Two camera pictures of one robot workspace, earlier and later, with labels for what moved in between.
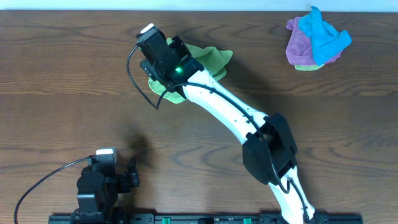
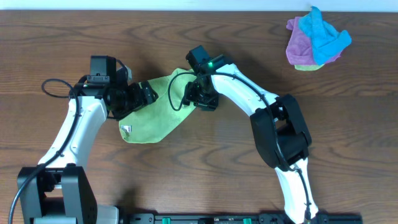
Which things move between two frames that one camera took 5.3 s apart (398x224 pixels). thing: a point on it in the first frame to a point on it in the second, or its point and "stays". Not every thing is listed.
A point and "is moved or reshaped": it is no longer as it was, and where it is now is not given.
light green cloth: (212, 60) is moved or reshaped
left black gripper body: (125, 181) to (143, 94)
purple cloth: (299, 48) stays
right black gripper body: (150, 70) to (201, 98)
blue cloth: (327, 42) stays
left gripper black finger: (134, 176) to (151, 95)
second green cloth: (308, 67) stays
